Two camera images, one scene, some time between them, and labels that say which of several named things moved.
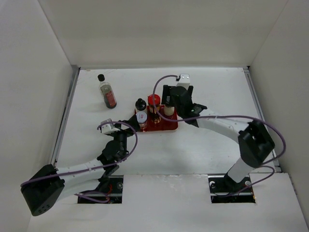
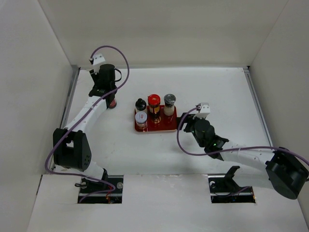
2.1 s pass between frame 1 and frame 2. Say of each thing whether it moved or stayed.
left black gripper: moved
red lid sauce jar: stayed
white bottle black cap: stayed
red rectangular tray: stayed
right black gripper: moved
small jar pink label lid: stayed
